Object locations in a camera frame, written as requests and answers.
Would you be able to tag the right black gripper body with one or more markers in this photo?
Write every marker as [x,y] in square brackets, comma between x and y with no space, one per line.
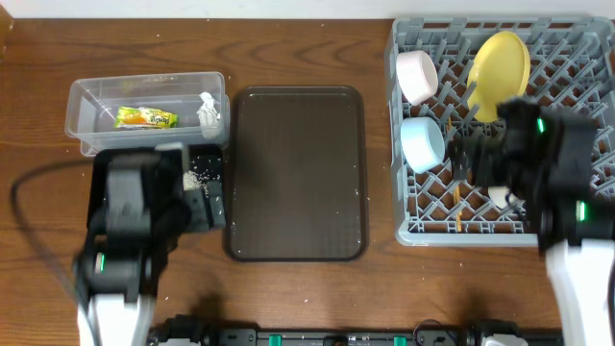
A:
[491,167]

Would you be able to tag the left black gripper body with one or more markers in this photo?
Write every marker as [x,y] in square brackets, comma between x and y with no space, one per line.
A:
[197,214]

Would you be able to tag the pile of rice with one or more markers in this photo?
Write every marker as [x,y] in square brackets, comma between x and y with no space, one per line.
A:
[203,169]

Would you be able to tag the pale green cup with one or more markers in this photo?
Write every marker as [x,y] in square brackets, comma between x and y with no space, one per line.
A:
[501,196]

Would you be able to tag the light blue bowl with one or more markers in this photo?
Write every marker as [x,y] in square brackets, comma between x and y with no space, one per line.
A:
[422,143]

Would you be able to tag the yellow plate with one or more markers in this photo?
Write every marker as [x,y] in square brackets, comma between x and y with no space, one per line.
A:
[500,71]

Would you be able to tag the yellow green snack wrapper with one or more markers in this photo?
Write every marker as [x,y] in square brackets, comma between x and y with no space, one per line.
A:
[144,118]

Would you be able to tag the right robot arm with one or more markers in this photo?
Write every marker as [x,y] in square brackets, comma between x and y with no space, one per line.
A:
[544,159]

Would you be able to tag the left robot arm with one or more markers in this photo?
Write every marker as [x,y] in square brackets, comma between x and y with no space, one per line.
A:
[142,200]

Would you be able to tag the grey dishwasher rack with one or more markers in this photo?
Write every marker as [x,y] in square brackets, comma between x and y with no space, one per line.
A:
[570,66]

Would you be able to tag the black tray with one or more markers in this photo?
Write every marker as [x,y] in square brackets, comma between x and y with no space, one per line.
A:
[100,167]

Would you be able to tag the crumpled white tissue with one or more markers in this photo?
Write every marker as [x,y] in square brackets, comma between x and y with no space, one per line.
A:
[209,117]

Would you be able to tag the brown serving tray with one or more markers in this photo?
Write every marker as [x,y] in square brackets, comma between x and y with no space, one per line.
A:
[298,180]

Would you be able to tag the clear plastic bin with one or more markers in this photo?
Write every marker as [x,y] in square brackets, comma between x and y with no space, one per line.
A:
[93,105]

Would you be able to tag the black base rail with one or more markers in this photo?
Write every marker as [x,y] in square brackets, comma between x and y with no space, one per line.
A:
[336,338]

